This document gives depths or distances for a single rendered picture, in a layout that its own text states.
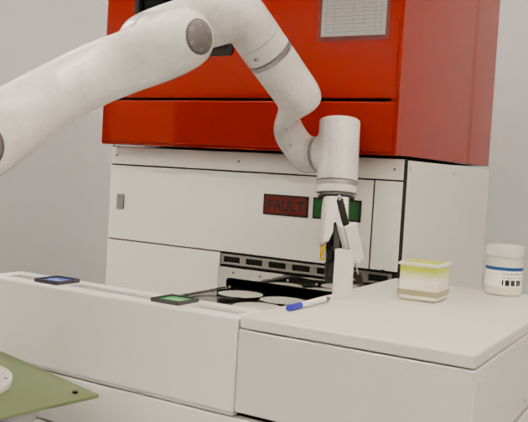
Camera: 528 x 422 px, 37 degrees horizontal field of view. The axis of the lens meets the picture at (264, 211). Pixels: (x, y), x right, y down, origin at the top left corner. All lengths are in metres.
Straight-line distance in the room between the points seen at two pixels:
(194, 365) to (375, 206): 0.67
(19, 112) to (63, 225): 3.17
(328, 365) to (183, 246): 0.95
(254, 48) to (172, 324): 0.53
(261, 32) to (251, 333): 0.57
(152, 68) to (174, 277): 0.83
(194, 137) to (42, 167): 2.61
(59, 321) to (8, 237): 3.28
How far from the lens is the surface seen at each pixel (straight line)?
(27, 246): 4.54
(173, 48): 1.27
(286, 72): 1.47
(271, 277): 1.83
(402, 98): 1.68
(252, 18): 1.43
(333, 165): 1.58
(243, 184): 1.88
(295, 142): 1.63
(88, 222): 4.21
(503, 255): 1.56
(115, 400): 1.33
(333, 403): 1.11
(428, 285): 1.40
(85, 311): 1.34
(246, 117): 1.82
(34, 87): 1.22
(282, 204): 1.82
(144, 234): 2.05
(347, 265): 1.37
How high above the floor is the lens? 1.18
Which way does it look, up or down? 3 degrees down
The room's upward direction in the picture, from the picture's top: 3 degrees clockwise
